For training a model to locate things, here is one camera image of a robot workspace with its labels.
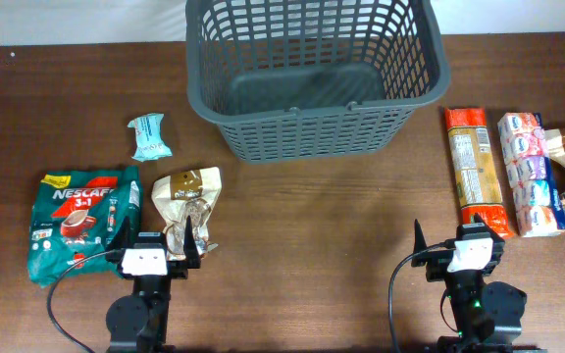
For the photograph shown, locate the Kleenex tissue multipack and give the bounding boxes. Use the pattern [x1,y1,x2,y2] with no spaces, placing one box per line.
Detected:
[497,113,565,237]

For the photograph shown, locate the beige brown cookie bag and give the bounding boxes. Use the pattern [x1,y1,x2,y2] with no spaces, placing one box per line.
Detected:
[151,167,222,261]

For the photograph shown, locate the orange biscuit pack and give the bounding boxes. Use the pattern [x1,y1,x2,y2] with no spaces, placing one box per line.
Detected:
[444,108,515,239]

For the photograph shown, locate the black cable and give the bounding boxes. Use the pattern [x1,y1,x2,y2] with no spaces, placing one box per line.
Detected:
[46,248,123,353]
[387,239,456,353]

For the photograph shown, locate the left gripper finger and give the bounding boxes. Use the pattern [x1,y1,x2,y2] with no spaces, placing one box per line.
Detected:
[183,216,199,260]
[112,217,131,250]

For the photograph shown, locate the right black cable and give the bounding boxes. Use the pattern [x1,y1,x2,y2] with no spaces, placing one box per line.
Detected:
[387,239,456,353]

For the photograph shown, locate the grey plastic basket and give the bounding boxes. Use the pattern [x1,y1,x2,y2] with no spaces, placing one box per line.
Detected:
[185,0,450,163]

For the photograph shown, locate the left black cable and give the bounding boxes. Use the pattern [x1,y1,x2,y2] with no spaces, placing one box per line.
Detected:
[46,248,123,353]

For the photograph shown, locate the light blue snack packet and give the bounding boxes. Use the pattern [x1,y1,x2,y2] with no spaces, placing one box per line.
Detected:
[128,113,173,162]

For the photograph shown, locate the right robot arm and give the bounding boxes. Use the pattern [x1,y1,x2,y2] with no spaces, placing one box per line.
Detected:
[412,215,527,352]

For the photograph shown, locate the green Nescafe coffee bag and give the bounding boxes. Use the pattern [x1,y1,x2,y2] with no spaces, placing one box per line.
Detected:
[27,166,142,287]

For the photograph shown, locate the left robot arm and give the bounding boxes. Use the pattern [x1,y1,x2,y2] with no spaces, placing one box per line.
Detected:
[106,219,201,353]

